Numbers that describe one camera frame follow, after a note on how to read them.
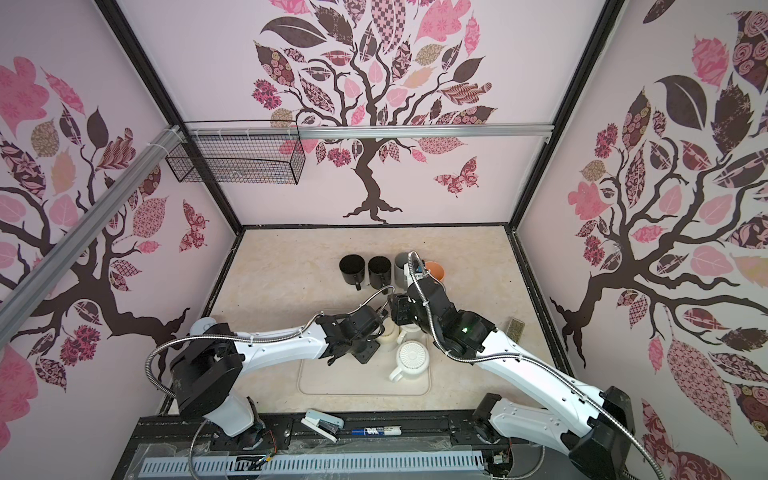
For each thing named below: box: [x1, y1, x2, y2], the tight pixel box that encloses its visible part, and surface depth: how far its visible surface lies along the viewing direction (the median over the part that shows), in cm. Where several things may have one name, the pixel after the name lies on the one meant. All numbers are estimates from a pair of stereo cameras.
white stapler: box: [300, 409, 345, 443], surface depth 75 cm
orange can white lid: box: [190, 316, 217, 336], surface depth 89 cm
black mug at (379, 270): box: [368, 256, 392, 295], surface depth 100 cm
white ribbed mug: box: [389, 340, 430, 382], surface depth 79 cm
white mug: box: [396, 323, 428, 345], surface depth 85 cm
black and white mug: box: [339, 254, 365, 291], surface depth 98 cm
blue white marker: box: [351, 426, 403, 436], surface depth 74 cm
